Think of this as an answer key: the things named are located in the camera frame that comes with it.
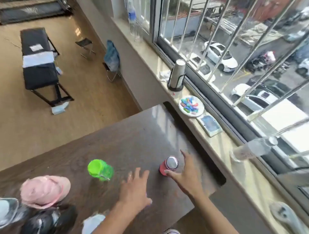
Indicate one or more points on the grey sliding window frame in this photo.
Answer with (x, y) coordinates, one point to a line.
(217, 103)

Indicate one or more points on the person's right thumb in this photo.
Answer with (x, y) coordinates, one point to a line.
(171, 174)

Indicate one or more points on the pink and white shoe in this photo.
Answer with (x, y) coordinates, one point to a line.
(171, 232)

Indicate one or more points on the clear water bottle blue label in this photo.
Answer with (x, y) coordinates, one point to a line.
(133, 20)

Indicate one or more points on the pink bucket hat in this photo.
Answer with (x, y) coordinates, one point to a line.
(44, 191)

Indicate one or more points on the person's left thumb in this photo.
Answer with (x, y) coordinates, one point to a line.
(147, 201)

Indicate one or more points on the person's left forearm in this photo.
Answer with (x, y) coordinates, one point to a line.
(112, 218)

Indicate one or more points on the black cup holder stand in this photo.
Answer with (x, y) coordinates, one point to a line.
(175, 84)

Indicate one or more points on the black car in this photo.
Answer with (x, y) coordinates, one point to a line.
(277, 88)

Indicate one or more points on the small black folding stool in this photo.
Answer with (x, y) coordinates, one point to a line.
(85, 45)

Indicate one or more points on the white hatchback car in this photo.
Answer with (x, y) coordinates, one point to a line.
(204, 68)

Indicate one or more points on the black folding massage bench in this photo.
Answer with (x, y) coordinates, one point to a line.
(39, 68)

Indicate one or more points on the white sedan car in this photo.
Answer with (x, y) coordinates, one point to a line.
(221, 56)

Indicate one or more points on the white van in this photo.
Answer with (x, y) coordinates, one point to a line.
(284, 120)

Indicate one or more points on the metal folding chair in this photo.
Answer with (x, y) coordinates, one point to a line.
(111, 72)

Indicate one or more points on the black glossy bag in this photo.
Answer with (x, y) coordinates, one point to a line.
(49, 220)

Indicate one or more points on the person's right forearm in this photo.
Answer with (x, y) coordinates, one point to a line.
(213, 214)

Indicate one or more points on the red can with silver top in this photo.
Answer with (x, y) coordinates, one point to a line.
(169, 165)

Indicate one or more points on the person's right hand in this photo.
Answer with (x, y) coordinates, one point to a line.
(190, 179)

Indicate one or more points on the white paper sheet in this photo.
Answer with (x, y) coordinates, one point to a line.
(36, 48)

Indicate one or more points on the black treadmill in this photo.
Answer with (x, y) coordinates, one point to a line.
(31, 10)

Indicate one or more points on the row of metal window bars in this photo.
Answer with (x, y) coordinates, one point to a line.
(241, 48)

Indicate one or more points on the green plastic bottle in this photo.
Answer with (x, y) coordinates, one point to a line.
(100, 170)

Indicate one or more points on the white plate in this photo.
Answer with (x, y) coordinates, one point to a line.
(192, 111)

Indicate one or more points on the white folded cloth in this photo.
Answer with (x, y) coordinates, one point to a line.
(38, 59)

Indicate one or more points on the pile of colourful clay pieces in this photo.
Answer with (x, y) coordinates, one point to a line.
(190, 105)

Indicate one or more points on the person's left middle finger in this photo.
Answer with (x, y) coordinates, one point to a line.
(138, 175)

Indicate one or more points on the clear empty plastic bottle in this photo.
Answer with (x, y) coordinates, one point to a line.
(252, 149)

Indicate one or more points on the crumpled white tissue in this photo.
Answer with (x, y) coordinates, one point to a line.
(165, 75)

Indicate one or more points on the grey transparent visor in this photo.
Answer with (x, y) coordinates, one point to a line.
(8, 211)

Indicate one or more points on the white suv car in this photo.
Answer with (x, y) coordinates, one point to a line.
(257, 96)

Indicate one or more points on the light blue face mask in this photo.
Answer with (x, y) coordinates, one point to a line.
(93, 223)

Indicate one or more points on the person's left hand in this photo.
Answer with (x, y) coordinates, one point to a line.
(134, 191)

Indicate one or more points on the row of parked scooters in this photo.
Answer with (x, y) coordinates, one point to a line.
(266, 61)

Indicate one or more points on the light blue tissue packet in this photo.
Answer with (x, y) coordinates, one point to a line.
(60, 108)

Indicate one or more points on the blue and white flat box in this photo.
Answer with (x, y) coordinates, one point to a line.
(209, 125)

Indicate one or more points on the stack of paper cups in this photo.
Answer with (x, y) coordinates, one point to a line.
(177, 72)

